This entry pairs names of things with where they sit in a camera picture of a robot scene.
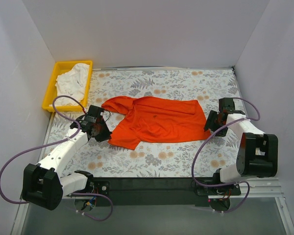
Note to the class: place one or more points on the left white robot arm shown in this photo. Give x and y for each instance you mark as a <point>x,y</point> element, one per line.
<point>43,183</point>

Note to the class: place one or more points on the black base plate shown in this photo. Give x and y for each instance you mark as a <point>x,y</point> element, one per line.
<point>154,192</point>

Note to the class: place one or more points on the orange t shirt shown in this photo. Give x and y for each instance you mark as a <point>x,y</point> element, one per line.
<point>156,120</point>

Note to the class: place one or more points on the yellow plastic bin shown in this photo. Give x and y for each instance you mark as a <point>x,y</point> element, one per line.
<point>60,68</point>

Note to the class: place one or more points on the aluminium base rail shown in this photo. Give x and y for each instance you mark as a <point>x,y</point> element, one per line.
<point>254,187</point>

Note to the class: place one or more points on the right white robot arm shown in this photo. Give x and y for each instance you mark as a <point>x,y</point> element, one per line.
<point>258,152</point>

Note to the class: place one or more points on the white t shirt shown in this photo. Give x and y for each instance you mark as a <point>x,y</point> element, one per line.
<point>73,83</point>

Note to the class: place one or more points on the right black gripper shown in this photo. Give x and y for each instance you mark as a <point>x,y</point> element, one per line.
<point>213,122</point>

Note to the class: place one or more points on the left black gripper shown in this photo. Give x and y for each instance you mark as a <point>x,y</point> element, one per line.
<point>102,132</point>

